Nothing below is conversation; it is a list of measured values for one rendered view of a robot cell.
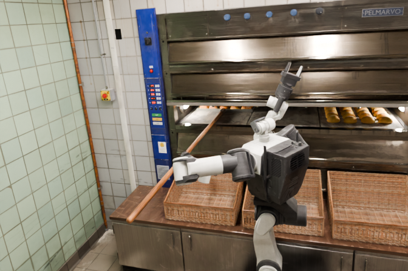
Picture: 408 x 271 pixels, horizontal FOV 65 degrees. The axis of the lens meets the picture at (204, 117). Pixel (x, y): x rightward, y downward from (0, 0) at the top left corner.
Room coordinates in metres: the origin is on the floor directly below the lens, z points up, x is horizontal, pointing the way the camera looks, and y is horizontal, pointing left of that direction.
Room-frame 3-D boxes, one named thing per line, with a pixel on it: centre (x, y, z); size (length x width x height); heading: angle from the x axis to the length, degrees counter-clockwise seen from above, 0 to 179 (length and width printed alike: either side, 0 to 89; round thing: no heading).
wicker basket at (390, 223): (1.96, -1.12, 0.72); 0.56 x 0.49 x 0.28; 74
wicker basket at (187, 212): (2.32, 0.03, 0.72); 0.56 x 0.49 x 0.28; 74
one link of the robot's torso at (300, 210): (1.57, -0.39, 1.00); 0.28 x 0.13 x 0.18; 73
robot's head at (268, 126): (1.60, -0.31, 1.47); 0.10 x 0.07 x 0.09; 129
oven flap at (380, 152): (2.40, -0.61, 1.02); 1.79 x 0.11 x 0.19; 72
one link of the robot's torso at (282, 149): (1.55, -0.35, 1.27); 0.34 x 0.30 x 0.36; 129
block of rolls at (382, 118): (2.65, -1.29, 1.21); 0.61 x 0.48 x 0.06; 162
